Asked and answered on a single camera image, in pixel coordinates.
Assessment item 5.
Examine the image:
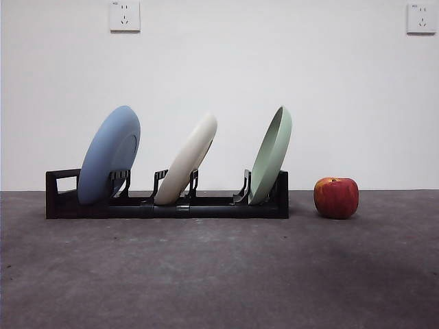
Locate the green plate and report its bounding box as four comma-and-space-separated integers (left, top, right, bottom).
248, 105, 294, 206

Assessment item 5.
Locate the black plate rack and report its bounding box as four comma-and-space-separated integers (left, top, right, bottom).
45, 167, 289, 220

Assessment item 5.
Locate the red apple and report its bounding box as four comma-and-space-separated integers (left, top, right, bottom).
313, 177, 359, 219

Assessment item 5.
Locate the blue plate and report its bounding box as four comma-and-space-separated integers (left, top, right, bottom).
77, 105, 142, 206

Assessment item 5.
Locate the white wall socket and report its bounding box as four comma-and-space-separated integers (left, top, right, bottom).
406, 3, 437, 35
109, 0, 141, 34

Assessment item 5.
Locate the cream yellow plate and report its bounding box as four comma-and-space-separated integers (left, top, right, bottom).
154, 112, 218, 206

